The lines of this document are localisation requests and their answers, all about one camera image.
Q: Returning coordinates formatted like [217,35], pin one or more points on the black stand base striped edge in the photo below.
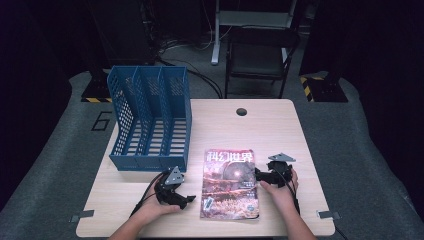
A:
[325,90]
[96,91]

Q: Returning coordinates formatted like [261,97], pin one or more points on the person's right hand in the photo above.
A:
[283,198]

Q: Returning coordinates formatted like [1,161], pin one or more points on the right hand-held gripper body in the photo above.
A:
[278,173]

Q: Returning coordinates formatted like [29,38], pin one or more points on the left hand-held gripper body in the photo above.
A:
[168,190]

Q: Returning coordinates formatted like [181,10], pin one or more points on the colourful glossy magazine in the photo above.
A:
[230,190]

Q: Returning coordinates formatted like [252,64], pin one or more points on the blue plastic file rack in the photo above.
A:
[151,156]

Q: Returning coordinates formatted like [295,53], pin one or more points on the black folding chair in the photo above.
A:
[260,60]

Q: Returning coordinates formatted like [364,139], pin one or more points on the person's left hand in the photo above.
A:
[151,210]

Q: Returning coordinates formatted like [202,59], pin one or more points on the white desk frame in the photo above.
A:
[216,40]

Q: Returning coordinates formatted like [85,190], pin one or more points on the dark equipment cabinet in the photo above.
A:
[123,33]

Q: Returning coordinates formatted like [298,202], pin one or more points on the grey metal table bracket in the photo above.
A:
[82,215]
[328,215]

